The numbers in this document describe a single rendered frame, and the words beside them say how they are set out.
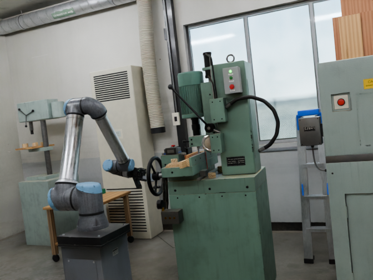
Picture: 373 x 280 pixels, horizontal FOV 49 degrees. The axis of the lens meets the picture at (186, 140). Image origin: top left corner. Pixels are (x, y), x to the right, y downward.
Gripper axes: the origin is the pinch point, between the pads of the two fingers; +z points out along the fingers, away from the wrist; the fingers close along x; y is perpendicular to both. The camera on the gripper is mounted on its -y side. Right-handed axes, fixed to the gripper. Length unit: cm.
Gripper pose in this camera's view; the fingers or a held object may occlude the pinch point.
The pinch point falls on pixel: (152, 181)
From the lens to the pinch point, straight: 306.7
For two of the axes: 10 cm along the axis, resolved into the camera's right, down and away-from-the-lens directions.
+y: 1.4, -9.8, -1.5
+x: 4.2, -0.8, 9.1
